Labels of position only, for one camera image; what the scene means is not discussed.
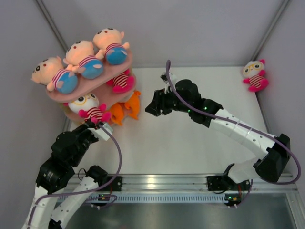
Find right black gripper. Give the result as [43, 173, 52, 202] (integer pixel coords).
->
[146, 86, 192, 117]

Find boy plush red dot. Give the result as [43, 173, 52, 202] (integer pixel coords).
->
[93, 28, 130, 65]

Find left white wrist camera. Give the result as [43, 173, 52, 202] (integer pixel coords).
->
[91, 124, 113, 141]

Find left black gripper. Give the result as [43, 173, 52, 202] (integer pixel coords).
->
[70, 118, 100, 167]

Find white pink plush yellow glasses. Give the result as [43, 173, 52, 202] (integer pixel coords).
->
[242, 59, 269, 93]

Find pink two-tier wooden shelf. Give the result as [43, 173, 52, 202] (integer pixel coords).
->
[45, 50, 136, 108]

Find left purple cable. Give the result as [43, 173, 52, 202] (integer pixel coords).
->
[26, 124, 122, 229]

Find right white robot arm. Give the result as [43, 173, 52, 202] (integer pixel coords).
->
[145, 79, 290, 189]

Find orange plush toy middle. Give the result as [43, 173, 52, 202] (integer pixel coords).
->
[109, 103, 124, 125]

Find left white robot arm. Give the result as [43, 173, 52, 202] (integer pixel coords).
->
[22, 121, 113, 229]

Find white slotted cable duct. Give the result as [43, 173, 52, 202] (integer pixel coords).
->
[84, 192, 241, 204]

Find orange plush toy right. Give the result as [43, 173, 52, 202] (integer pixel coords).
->
[124, 90, 142, 120]

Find boy plush black hair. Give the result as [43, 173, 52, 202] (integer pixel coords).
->
[31, 56, 78, 94]

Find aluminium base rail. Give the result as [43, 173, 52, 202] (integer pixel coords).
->
[66, 173, 298, 192]

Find white pink plush face down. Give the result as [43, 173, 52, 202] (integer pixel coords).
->
[106, 69, 135, 93]

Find orange plush toy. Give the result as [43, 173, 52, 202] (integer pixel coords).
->
[109, 103, 124, 125]
[124, 90, 142, 120]

